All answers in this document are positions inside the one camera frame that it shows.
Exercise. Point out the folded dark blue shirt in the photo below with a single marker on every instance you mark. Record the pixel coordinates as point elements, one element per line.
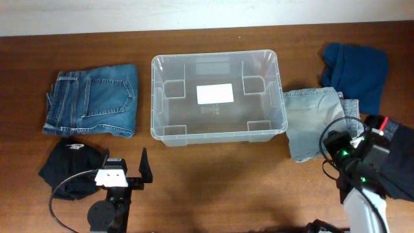
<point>358,72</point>

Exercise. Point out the black garment with red band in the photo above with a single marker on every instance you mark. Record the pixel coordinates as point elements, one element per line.
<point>396,174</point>

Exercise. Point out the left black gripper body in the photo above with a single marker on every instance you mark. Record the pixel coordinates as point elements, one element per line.
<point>135,183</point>

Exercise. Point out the light wash jeans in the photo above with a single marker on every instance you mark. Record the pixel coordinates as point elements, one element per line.
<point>310,111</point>

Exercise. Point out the white label in bin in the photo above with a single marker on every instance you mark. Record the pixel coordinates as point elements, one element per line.
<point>215,94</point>

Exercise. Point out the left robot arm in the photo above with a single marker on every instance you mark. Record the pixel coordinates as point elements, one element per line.
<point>111,214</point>

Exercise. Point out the black shirt with white logo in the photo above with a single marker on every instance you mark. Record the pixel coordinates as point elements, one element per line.
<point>67,158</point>

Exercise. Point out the folded blue denim jeans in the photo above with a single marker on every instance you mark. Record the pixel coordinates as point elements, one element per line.
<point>100,100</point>

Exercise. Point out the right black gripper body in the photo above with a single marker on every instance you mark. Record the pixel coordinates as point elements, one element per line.
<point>337,146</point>

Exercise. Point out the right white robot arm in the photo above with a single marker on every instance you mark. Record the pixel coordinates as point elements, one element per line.
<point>362,195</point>

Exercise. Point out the clear plastic storage bin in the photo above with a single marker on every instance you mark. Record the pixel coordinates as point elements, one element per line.
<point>257,113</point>

